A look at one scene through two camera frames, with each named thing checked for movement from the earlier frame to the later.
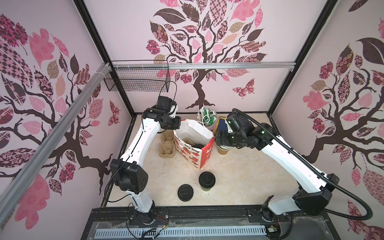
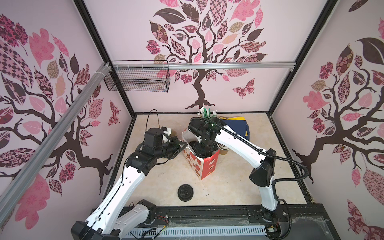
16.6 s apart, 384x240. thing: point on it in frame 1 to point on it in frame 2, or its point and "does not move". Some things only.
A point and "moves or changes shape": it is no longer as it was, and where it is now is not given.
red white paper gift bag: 195,141 moves or changes shape
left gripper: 175,125 to 176,143
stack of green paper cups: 223,149 does not move
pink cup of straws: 207,117 does not move
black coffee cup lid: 185,192 does not move
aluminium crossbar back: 201,64 does not move
